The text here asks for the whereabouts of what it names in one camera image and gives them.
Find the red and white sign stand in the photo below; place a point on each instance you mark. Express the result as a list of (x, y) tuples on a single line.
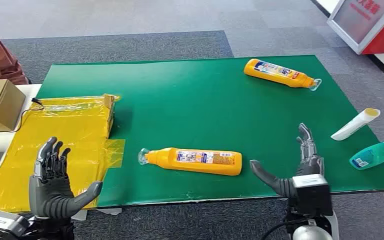
[(367, 20)]

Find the orange bottle with white label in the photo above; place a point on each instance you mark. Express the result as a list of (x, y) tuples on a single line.
[(195, 162)]

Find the teal plastic bottle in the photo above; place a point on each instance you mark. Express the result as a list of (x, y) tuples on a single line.
[(374, 155)]

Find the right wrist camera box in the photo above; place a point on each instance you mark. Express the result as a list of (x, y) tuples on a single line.
[(313, 195)]

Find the yellow plastic sheet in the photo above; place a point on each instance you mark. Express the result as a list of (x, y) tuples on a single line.
[(62, 126)]

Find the white tube with yellow cap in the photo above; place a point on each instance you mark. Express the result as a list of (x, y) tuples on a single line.
[(354, 124)]

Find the white paper scrap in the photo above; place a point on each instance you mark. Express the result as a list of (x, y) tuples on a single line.
[(80, 215), (110, 211)]

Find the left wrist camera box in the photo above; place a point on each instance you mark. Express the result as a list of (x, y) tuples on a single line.
[(3, 223)]

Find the green table mat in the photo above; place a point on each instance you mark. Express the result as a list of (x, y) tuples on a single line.
[(195, 116)]

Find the orange bottle with blue label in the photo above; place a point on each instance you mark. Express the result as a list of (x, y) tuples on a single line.
[(278, 74)]

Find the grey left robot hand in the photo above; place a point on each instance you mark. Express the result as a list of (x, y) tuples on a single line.
[(51, 195)]

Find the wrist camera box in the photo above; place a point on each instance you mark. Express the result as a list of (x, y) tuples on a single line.
[(3, 223), (313, 195)]

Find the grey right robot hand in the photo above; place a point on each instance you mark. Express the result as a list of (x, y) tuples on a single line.
[(308, 162)]

